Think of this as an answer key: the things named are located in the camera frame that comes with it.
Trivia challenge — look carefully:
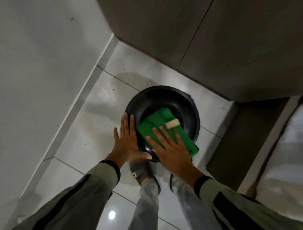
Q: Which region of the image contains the person's left grey sandal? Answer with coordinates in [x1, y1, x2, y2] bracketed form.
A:
[129, 160, 161, 195]

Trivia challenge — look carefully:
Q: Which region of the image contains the black plastic basin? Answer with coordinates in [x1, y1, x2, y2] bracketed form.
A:
[125, 85, 201, 163]

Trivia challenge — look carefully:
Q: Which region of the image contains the beige door frame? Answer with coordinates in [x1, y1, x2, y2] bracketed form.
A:
[237, 95, 302, 198]

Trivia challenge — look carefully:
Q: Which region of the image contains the white door panel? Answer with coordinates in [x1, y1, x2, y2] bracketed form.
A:
[255, 103, 303, 222]

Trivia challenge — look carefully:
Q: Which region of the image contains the beige rectangular tag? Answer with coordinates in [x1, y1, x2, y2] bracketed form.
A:
[165, 119, 180, 129]

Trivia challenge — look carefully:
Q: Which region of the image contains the person's right hand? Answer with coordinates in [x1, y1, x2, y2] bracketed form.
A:
[146, 126, 197, 181]

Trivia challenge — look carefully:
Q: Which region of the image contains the person's leg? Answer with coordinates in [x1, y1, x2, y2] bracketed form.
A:
[171, 175, 219, 230]
[128, 178, 159, 230]

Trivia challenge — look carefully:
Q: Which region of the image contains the green cloth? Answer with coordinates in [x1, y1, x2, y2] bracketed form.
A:
[136, 108, 200, 158]

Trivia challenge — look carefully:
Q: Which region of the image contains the person's left hand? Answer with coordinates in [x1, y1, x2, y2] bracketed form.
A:
[106, 112, 152, 168]

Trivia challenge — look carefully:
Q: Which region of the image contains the person's left forearm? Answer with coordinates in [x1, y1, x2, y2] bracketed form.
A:
[12, 156, 122, 230]

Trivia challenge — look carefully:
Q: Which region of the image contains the person's left leg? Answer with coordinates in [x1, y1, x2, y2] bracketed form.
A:
[128, 178, 159, 230]

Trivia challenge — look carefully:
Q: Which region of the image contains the person's right leg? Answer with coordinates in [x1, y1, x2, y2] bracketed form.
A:
[171, 175, 219, 230]

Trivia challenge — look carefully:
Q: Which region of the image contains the grey wooden cabinet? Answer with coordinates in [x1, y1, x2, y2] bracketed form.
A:
[97, 0, 303, 104]

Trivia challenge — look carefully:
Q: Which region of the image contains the person's right forearm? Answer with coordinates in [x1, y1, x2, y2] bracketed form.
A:
[176, 165, 303, 230]

